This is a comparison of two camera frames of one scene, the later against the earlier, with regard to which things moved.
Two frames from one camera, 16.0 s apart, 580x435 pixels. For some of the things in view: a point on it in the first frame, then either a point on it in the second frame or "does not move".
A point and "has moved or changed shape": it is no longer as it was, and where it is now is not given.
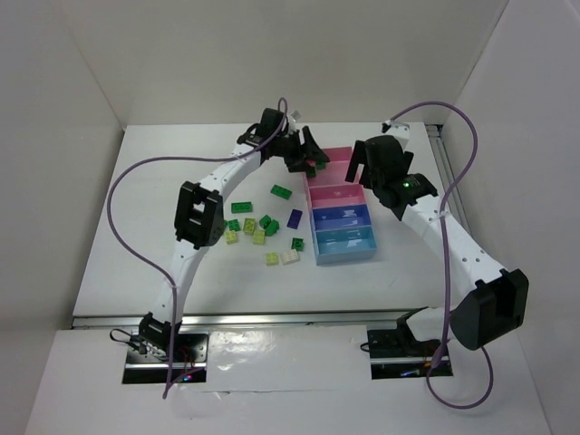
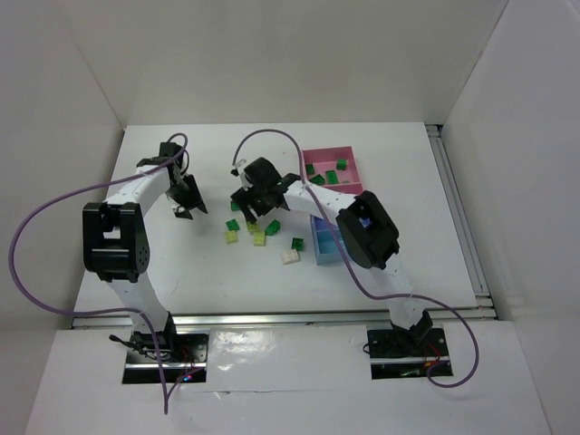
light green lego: [259, 237] does not move
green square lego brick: [234, 225] does not move
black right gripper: [366, 159] -> [247, 200]
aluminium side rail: [447, 178] does not move
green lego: [297, 244] does not move
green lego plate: [281, 191] has moved or changed shape
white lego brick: [290, 256] does not move
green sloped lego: [272, 227] does not move
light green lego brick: [231, 237] does not move
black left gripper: [298, 149] -> [187, 198]
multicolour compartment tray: [342, 219] does not move
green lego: [312, 170] -> [341, 164]
